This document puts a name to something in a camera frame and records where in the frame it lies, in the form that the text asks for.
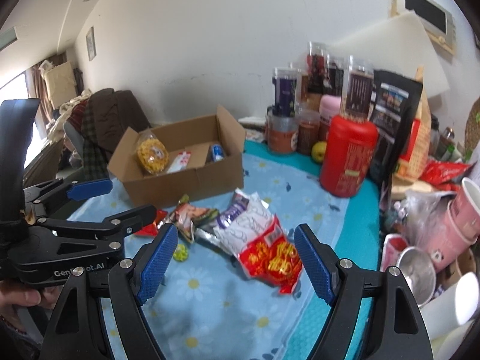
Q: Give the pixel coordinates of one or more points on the white printed bread bag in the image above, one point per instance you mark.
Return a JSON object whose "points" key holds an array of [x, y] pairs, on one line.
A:
{"points": [[248, 226]]}

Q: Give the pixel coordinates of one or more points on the red plastic canister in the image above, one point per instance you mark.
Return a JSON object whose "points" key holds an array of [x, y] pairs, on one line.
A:
{"points": [[349, 152]]}

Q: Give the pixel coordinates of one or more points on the red white spicy strip packet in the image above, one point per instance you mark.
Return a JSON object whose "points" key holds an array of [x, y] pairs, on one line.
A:
{"points": [[180, 162]]}

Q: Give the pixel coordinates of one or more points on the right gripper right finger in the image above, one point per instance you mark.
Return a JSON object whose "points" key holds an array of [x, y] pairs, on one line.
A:
{"points": [[395, 328]]}

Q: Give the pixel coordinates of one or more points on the green apple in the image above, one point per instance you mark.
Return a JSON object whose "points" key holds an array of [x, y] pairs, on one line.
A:
{"points": [[318, 152]]}

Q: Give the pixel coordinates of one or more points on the person's left hand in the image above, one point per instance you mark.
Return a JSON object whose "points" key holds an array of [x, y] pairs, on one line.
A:
{"points": [[16, 294]]}

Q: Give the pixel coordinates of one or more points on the blue floral tablecloth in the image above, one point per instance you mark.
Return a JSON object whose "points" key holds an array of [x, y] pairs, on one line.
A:
{"points": [[209, 308]]}

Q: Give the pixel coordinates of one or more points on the green brown snack bag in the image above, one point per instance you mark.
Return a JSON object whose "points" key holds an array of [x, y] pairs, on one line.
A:
{"points": [[187, 217]]}

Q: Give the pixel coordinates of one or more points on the metal bowl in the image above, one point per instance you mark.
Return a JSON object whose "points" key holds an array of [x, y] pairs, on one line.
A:
{"points": [[418, 270]]}

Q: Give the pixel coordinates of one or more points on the small red snack packet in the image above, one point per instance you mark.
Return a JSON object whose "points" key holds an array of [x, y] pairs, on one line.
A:
{"points": [[152, 229]]}

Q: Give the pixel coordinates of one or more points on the dark brown clothes pile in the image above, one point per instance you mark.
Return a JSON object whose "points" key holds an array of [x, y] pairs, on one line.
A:
{"points": [[96, 125]]}

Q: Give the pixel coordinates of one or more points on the black standing snack pouch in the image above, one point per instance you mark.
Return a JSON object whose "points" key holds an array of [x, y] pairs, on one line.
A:
{"points": [[396, 102]]}

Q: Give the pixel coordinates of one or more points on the blue white cookie roll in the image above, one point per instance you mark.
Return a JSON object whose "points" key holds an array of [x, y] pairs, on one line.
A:
{"points": [[217, 152]]}

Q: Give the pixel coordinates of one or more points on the waffle snack clear packet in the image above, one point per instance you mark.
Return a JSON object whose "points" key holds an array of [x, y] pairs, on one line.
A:
{"points": [[151, 153]]}

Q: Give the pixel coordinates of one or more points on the brown cardboard box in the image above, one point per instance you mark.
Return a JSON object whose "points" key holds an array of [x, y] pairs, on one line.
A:
{"points": [[199, 157]]}

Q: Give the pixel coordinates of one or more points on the tall dark label jar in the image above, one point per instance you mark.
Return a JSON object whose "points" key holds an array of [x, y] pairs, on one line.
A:
{"points": [[358, 83]]}

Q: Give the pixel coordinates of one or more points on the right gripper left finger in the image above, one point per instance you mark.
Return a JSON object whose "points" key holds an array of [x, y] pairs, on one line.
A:
{"points": [[76, 329]]}

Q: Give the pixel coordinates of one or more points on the pink paper cup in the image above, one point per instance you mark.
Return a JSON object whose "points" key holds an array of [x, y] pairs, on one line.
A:
{"points": [[459, 226]]}

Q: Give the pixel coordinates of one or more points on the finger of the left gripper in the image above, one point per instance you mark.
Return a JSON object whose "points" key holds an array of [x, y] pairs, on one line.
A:
{"points": [[57, 231], [62, 190]]}

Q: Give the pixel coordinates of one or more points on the silver purple snack bag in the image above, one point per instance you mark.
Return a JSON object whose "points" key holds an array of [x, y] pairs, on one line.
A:
{"points": [[218, 222]]}

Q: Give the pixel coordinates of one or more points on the purple label clear jar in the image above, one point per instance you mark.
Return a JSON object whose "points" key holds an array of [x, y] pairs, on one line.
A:
{"points": [[284, 80]]}

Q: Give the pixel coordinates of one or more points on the wall picture frame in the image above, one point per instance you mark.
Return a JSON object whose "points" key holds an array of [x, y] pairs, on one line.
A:
{"points": [[90, 43]]}

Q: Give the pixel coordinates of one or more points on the green lollipop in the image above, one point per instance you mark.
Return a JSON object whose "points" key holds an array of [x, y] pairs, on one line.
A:
{"points": [[181, 253]]}

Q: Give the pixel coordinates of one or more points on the orange powder clear jar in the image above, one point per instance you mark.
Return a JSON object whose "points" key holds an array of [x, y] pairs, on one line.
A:
{"points": [[282, 134]]}

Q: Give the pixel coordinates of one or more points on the pink lidded jar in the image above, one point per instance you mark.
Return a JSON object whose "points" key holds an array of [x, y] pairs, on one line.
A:
{"points": [[328, 109]]}

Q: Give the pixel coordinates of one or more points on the brown spice clear jar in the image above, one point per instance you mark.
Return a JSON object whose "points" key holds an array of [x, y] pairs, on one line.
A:
{"points": [[308, 129]]}

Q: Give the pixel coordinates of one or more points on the red gold snack packet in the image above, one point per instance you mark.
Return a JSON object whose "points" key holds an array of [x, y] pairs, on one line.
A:
{"points": [[273, 259]]}

